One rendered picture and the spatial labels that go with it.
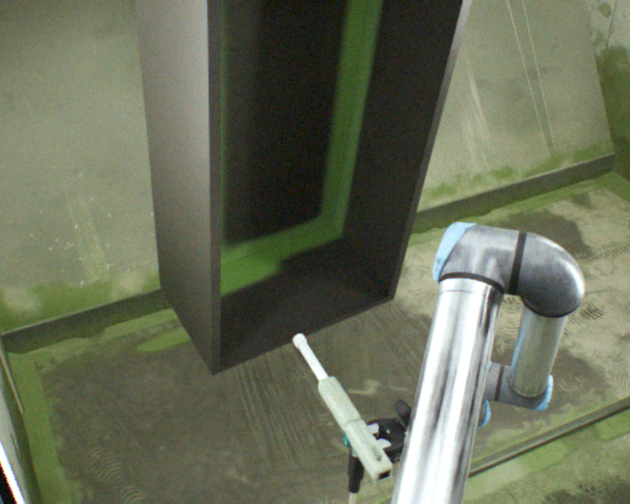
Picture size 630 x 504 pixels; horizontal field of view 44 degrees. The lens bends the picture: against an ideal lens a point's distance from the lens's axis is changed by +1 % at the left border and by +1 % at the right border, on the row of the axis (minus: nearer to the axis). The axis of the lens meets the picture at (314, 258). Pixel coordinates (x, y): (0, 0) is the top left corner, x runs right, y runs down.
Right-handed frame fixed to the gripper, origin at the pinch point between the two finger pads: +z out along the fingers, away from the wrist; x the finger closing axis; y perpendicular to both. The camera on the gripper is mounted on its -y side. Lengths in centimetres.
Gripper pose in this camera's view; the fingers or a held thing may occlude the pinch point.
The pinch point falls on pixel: (354, 445)
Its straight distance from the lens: 189.4
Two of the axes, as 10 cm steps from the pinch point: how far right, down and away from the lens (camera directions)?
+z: -9.0, 2.0, -3.9
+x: -4.3, -5.6, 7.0
